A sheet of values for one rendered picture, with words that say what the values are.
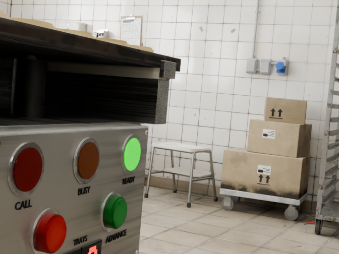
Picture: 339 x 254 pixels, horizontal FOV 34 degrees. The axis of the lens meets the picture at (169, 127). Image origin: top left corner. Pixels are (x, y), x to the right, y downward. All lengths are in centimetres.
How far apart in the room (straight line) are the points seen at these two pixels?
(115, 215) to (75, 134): 10
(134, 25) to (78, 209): 484
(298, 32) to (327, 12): 27
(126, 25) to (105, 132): 485
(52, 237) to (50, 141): 7
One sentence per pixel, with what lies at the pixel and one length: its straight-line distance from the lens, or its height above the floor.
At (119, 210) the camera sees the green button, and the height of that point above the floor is 76.
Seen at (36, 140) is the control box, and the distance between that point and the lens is 42.
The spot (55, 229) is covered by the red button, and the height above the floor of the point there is 76.
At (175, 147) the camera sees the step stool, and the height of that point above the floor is 45.
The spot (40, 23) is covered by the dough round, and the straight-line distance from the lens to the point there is 46.
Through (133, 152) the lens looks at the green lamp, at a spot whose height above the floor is 81.
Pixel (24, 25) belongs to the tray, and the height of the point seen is 91.
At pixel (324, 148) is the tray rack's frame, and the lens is 383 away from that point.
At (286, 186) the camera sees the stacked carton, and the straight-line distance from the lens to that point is 424.
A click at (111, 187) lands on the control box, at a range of 53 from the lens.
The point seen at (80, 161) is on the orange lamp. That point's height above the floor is 81.
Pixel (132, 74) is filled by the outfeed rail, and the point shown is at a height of 89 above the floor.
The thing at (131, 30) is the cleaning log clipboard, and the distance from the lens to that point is 530.
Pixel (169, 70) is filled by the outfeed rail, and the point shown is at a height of 90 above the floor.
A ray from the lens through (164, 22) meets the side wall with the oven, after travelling 516.
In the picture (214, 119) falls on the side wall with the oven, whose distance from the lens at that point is 489.
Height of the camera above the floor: 88
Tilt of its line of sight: 4 degrees down
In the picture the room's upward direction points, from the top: 5 degrees clockwise
